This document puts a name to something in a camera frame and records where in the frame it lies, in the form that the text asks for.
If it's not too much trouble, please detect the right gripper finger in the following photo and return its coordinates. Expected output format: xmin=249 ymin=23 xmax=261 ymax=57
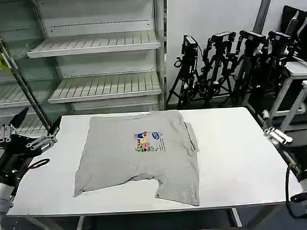
xmin=263 ymin=126 xmax=294 ymax=146

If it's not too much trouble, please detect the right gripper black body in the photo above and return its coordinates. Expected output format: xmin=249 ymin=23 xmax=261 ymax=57
xmin=279 ymin=137 xmax=307 ymax=179

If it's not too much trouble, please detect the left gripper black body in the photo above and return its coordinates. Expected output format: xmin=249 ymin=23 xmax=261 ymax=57
xmin=0 ymin=133 xmax=36 ymax=186

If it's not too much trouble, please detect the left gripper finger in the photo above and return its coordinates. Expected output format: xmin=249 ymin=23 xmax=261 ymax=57
xmin=26 ymin=127 xmax=61 ymax=152
xmin=0 ymin=108 xmax=31 ymax=144

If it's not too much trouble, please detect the grey printed t-shirt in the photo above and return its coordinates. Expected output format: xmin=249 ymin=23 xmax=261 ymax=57
xmin=70 ymin=109 xmax=203 ymax=211

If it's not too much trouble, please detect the glass sided shelf rack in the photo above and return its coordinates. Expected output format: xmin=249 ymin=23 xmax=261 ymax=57
xmin=0 ymin=0 xmax=62 ymax=161

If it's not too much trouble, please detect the white work table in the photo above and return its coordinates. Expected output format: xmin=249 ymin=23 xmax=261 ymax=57
xmin=3 ymin=104 xmax=307 ymax=230

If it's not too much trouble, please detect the black metal pole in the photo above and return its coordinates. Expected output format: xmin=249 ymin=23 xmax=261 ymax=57
xmin=0 ymin=12 xmax=58 ymax=138

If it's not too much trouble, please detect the large white side table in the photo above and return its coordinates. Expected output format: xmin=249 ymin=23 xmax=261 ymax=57
xmin=266 ymin=60 xmax=307 ymax=117

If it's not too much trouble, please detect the black equipment bag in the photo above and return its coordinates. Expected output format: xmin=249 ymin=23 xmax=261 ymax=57
xmin=280 ymin=4 xmax=307 ymax=65

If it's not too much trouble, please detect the white metal shelf rack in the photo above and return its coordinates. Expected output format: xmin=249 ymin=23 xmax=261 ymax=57
xmin=24 ymin=0 xmax=169 ymax=118

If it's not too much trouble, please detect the grey slanted metal beam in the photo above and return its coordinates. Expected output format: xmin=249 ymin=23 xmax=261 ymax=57
xmin=253 ymin=0 xmax=277 ymax=33

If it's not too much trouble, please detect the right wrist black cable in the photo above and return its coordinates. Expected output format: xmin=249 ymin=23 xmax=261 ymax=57
xmin=283 ymin=165 xmax=302 ymax=204

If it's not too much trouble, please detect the black tripod with camera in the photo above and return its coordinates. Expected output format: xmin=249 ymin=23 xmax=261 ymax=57
xmin=198 ymin=31 xmax=239 ymax=108
xmin=225 ymin=29 xmax=270 ymax=108
xmin=256 ymin=29 xmax=301 ymax=109
xmin=164 ymin=33 xmax=207 ymax=109

